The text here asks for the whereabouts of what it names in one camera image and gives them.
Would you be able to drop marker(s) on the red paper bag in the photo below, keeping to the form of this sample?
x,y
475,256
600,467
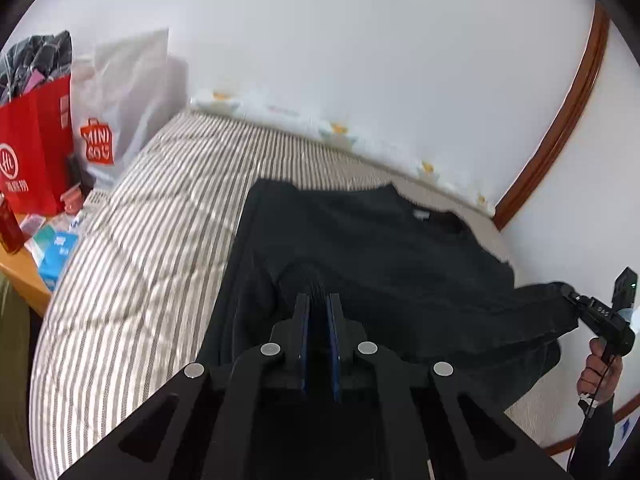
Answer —
x,y
35,135

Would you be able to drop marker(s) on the small black object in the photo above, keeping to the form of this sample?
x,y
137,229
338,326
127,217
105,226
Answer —
x,y
80,175

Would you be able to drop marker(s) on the blue packet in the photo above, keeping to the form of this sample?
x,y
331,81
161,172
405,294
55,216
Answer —
x,y
57,260

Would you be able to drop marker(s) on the pink clip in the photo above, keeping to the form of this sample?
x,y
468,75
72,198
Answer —
x,y
71,199

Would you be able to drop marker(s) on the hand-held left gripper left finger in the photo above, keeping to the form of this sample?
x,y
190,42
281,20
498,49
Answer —
x,y
301,345

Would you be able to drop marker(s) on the brown wooden baseboard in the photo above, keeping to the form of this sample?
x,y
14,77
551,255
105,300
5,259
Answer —
x,y
629,410

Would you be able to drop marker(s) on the wooden side table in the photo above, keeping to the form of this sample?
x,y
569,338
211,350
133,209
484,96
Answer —
x,y
20,275

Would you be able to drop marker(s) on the person's right forearm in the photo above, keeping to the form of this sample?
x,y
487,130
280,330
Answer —
x,y
595,440

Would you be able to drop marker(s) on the black sweatshirt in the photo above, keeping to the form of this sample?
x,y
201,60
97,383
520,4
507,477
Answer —
x,y
375,240

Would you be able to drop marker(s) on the person's right hand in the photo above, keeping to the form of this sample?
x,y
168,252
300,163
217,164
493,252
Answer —
x,y
597,377

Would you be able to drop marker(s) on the brown wooden door frame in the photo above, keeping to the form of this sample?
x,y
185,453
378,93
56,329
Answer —
x,y
565,125

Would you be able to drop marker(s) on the dark plaid cloth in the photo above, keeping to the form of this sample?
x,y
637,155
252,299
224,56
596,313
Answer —
x,y
35,60

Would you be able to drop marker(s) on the white plastic bag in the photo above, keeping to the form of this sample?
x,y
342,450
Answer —
x,y
130,90

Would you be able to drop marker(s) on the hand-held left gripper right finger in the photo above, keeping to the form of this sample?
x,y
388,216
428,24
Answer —
x,y
334,345

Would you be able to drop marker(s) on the striped bed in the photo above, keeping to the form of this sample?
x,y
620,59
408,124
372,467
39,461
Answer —
x,y
150,260

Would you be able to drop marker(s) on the white floral cloth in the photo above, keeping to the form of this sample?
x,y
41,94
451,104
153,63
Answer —
x,y
330,127

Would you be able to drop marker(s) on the teal packet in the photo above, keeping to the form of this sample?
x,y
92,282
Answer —
x,y
42,242

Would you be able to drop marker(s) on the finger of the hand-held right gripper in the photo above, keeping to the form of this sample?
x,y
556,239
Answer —
x,y
574,297

